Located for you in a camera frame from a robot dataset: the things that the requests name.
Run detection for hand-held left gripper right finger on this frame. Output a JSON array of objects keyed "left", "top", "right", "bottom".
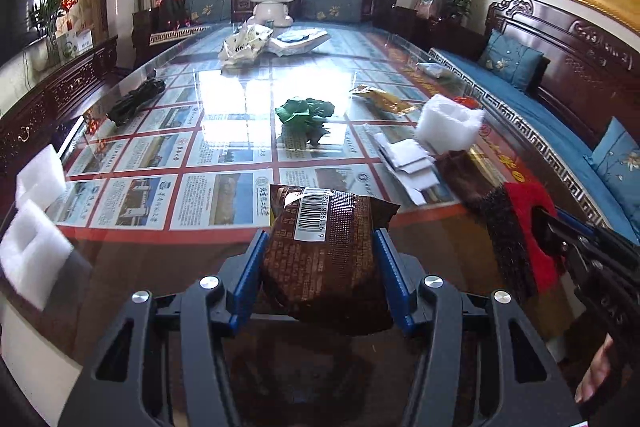
[{"left": 370, "top": 228, "right": 583, "bottom": 427}]

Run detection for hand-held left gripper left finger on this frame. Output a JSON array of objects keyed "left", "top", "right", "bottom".
[{"left": 57, "top": 229, "right": 271, "bottom": 427}]

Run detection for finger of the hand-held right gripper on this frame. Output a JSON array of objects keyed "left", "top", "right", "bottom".
[
  {"left": 532, "top": 205, "right": 640, "bottom": 258},
  {"left": 542, "top": 232, "right": 640, "bottom": 348}
]

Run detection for brown snack packet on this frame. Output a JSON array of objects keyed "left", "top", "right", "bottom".
[{"left": 261, "top": 184, "right": 401, "bottom": 337}]

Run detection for white paper box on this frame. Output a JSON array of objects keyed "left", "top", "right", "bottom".
[{"left": 372, "top": 132, "right": 441, "bottom": 206}]

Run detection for white foam sheet piece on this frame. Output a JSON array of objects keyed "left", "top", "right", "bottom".
[{"left": 416, "top": 94, "right": 487, "bottom": 155}]

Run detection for gold foil wrapper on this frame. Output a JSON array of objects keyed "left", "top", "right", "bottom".
[{"left": 349, "top": 84, "right": 418, "bottom": 116}]

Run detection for green wrapper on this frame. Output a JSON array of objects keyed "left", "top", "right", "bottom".
[{"left": 275, "top": 97, "right": 336, "bottom": 130}]

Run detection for person's right hand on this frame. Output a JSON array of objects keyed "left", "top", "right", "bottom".
[{"left": 575, "top": 334, "right": 616, "bottom": 405}]

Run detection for teal floral cushion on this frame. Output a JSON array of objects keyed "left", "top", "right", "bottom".
[
  {"left": 585, "top": 117, "right": 640, "bottom": 202},
  {"left": 477, "top": 29, "right": 545, "bottom": 92}
]

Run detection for blue patterned seat mat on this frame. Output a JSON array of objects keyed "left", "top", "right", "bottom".
[{"left": 429, "top": 47, "right": 640, "bottom": 245}]

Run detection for long carved wooden sofa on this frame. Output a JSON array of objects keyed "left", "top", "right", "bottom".
[{"left": 427, "top": 0, "right": 640, "bottom": 248}]

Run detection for small clear packet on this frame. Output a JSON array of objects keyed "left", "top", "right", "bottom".
[{"left": 416, "top": 62, "right": 453, "bottom": 80}]

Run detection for black bundle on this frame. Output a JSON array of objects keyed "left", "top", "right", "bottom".
[{"left": 107, "top": 78, "right": 166, "bottom": 126}]

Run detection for wooden side table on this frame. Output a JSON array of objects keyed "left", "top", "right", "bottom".
[{"left": 395, "top": 7, "right": 488, "bottom": 58}]

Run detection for large white foam block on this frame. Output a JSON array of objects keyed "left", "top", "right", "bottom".
[{"left": 0, "top": 199, "right": 75, "bottom": 312}]

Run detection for white printed plastic bag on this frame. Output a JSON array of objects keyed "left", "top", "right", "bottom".
[{"left": 218, "top": 23, "right": 275, "bottom": 66}]

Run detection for small white foam block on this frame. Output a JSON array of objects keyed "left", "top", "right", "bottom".
[{"left": 15, "top": 144, "right": 67, "bottom": 210}]

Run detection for white and blue packets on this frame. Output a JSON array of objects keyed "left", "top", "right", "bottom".
[{"left": 270, "top": 28, "right": 332, "bottom": 56}]

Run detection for carved wooden cabinet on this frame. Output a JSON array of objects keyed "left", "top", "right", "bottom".
[{"left": 0, "top": 34, "right": 121, "bottom": 188}]

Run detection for wide teal embroidered cushion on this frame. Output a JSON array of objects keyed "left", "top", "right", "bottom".
[{"left": 301, "top": 0, "right": 364, "bottom": 24}]

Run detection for small teal embroidered cushion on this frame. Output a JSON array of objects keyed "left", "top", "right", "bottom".
[{"left": 184, "top": 0, "right": 236, "bottom": 25}]

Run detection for black and red bag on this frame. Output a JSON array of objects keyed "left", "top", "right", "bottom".
[{"left": 155, "top": 0, "right": 188, "bottom": 32}]

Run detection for white and green box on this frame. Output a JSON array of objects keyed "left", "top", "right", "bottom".
[{"left": 60, "top": 27, "right": 96, "bottom": 58}]

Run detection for potted bamboo plant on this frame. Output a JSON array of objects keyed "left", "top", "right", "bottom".
[{"left": 27, "top": 0, "right": 66, "bottom": 68}]

